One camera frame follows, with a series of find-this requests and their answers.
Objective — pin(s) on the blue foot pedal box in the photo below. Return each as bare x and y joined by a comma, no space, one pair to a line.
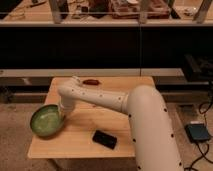
197,133

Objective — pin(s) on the small dark red object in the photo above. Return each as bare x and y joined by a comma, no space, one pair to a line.
91,82

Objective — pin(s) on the black rectangular phone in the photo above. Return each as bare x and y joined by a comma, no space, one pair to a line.
104,139

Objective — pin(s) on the wooden folding table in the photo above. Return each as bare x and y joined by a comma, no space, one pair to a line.
74,141

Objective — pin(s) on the long background workbench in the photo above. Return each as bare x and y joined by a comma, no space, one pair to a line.
106,13

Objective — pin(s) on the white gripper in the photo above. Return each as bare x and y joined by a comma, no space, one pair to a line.
64,111

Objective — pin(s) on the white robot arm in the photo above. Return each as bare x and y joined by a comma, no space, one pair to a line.
150,124

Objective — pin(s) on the green ceramic bowl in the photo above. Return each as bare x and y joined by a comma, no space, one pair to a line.
46,121

